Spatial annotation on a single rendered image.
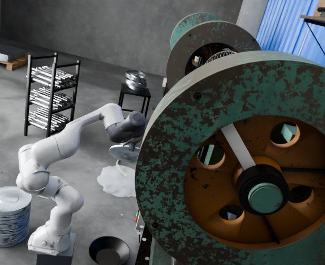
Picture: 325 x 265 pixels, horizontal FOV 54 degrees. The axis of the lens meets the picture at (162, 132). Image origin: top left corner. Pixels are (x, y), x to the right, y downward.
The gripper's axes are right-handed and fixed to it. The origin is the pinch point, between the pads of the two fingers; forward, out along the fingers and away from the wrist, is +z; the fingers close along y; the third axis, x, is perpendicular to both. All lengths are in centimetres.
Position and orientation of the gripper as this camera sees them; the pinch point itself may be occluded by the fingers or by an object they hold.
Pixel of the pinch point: (132, 147)
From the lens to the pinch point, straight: 173.9
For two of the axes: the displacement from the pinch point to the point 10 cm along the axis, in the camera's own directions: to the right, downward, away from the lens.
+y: 1.9, -9.0, 3.9
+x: -9.7, -2.2, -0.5
